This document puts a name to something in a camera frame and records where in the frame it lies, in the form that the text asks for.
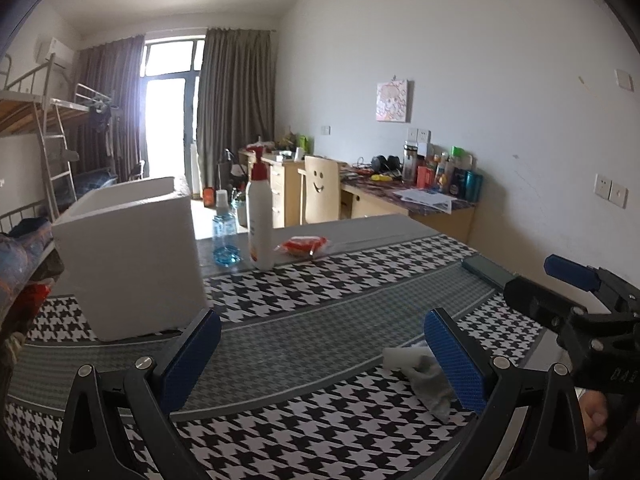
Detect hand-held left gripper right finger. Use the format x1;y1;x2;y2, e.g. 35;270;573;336
424;307;591;480

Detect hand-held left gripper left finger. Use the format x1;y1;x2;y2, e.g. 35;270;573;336
57;308;222;480

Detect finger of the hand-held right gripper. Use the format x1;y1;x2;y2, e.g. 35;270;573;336
504;276;590;335
544;254;640;313

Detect grey and white sock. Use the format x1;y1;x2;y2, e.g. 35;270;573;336
382;342;453;422

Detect white foam box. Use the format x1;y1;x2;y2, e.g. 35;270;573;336
51;176;207;343

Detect person's right hand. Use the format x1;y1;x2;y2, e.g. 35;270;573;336
580;390;610;453

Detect dark green flat box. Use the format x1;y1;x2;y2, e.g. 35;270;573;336
461;254;518;290

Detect clear blue spray bottle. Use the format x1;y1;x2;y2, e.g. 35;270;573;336
212;187;240;267

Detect black white houndstooth cloth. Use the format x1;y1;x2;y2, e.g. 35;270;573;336
5;212;576;480

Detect group of toiletry bottles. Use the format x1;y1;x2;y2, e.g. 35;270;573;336
415;146;485;203

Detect printed paper sheets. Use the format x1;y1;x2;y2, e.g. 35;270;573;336
392;187;458;212

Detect white bottle with red top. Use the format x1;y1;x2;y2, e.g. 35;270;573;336
245;147;276;271

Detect red and white packet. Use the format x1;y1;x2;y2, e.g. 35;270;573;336
276;235;332;259

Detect red plastic bag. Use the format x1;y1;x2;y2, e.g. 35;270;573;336
25;282;53;306

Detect wooden desk with printed mat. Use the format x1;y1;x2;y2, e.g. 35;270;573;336
340;175;476;246

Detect dark water bottle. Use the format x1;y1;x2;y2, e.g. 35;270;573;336
402;144;418;183

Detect wooden desk with drawers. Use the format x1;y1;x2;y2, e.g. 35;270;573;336
239;147;306;228

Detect blue star print quilt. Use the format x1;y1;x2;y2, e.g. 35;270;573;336
0;217;58;311

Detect blue plaid bedding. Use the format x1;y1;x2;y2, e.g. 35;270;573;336
65;170;118;201

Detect black headphones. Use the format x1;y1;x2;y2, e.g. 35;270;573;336
371;155;403;177

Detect wooden chair with smiley face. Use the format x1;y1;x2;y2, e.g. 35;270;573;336
300;155;341;226

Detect grey metal bed ladder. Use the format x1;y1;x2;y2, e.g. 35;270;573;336
32;100;78;211

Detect glass balcony door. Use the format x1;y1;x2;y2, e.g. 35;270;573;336
140;35;208;186

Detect hanging dark clothes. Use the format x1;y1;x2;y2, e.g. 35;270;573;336
82;97;118;156

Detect brown curtain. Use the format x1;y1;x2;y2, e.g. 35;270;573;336
197;27;277;186
75;35;146;181

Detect grey metal bunk bed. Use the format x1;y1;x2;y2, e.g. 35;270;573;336
45;82;123;198
0;55;61;241

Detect white air conditioner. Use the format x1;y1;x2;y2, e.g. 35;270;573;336
34;37;76;68

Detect pink cartoon wall picture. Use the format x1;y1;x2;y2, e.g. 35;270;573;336
376;79;415;123

